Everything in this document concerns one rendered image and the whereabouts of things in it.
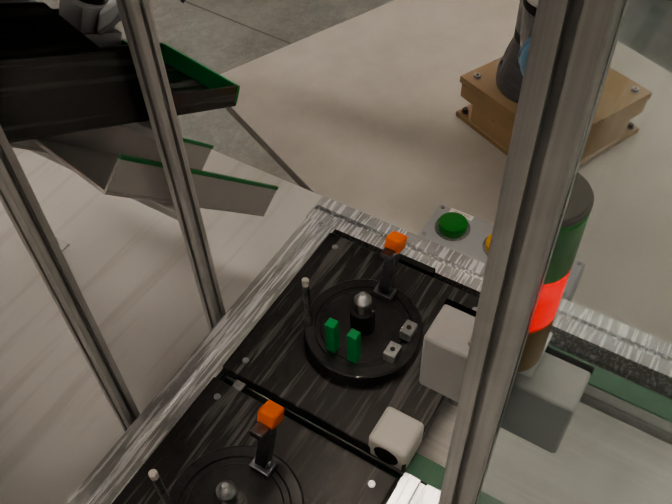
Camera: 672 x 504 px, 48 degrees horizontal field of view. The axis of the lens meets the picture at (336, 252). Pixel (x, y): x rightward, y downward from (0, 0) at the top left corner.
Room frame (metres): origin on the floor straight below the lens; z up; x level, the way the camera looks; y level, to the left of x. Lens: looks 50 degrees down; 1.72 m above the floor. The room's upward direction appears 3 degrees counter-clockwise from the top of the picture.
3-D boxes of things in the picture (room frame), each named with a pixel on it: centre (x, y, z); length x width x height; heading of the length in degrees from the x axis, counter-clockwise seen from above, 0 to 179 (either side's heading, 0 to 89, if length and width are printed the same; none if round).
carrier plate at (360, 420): (0.50, -0.03, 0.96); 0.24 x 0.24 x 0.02; 57
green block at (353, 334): (0.45, -0.02, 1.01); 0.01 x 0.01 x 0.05; 57
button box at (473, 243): (0.63, -0.22, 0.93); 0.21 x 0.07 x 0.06; 57
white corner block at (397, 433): (0.36, -0.06, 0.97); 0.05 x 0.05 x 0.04; 57
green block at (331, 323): (0.47, 0.01, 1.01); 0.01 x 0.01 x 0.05; 57
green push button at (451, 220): (0.67, -0.16, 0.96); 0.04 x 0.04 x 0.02
